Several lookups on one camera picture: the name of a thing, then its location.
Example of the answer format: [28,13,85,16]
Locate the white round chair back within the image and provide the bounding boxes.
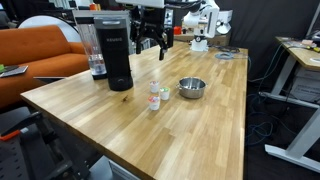
[17,14,83,44]

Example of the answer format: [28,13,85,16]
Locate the coffee pod multicolour lid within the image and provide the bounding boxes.
[148,80,161,95]

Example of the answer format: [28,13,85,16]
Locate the grey tablet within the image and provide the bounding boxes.
[0,64,30,79]

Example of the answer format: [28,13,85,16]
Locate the orange sofa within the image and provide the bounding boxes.
[0,24,91,110]

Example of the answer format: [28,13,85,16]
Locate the small clear bottle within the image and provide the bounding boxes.
[147,95,162,112]

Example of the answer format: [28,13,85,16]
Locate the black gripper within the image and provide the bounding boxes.
[130,6,174,62]

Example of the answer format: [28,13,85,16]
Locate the black metal cart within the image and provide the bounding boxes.
[0,111,102,180]

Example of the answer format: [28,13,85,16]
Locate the clear water reservoir black lid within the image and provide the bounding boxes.
[77,17,108,81]

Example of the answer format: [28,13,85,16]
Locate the white printed box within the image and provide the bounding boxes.
[289,65,320,105]

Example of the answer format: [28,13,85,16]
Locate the blue floor cables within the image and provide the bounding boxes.
[245,93,278,148]

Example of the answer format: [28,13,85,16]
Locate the coffee pod green lid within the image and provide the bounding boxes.
[158,86,171,102]

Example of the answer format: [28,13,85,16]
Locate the small orange object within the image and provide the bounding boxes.
[88,2,102,12]

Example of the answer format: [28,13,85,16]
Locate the stainless steel pot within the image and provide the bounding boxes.
[175,76,208,100]

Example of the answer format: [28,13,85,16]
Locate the dark coiled cable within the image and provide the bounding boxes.
[212,44,241,54]

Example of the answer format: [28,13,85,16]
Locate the black Keurig coffee maker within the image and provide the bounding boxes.
[93,16,134,92]

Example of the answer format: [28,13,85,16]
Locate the white frame wooden desk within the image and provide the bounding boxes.
[259,35,320,174]

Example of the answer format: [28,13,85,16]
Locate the grey floor bin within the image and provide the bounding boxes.
[89,154,142,180]

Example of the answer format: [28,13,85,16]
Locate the black flat board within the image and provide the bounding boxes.
[32,75,67,85]

